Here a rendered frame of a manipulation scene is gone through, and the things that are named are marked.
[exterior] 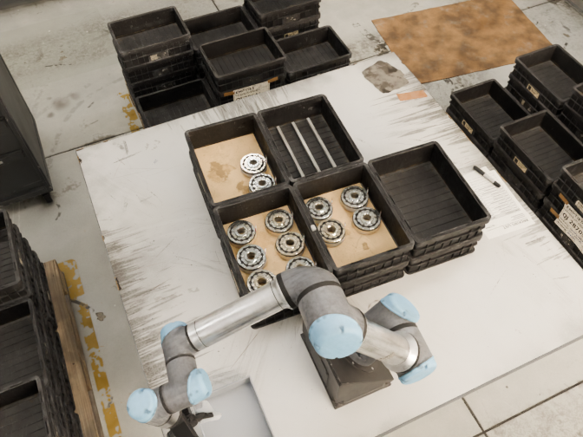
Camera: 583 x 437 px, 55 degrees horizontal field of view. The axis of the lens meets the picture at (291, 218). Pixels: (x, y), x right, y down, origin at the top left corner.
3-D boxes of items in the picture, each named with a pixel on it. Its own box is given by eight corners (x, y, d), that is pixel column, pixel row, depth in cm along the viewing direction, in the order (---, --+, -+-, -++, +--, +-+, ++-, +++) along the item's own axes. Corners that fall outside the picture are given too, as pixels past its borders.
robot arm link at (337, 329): (424, 327, 171) (324, 274, 132) (448, 371, 162) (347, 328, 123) (392, 348, 175) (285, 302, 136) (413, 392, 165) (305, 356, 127)
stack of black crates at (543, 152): (573, 205, 297) (601, 161, 269) (527, 224, 290) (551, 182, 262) (525, 153, 318) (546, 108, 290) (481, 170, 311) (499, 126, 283)
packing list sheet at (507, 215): (539, 222, 223) (540, 221, 222) (490, 242, 217) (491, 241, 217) (489, 164, 240) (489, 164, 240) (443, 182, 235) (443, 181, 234)
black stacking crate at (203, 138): (291, 203, 215) (290, 184, 206) (215, 225, 209) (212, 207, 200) (257, 133, 237) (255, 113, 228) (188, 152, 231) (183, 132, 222)
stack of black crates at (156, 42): (186, 67, 363) (174, 4, 326) (202, 96, 347) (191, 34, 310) (126, 84, 354) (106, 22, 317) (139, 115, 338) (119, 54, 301)
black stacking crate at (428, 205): (483, 237, 206) (492, 218, 196) (411, 262, 200) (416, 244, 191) (430, 160, 227) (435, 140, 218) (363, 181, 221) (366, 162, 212)
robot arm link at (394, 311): (380, 315, 183) (410, 290, 177) (397, 351, 174) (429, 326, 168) (357, 309, 175) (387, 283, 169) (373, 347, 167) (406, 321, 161)
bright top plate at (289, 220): (298, 225, 204) (298, 225, 203) (271, 236, 201) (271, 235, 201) (285, 205, 209) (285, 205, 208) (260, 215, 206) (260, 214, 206)
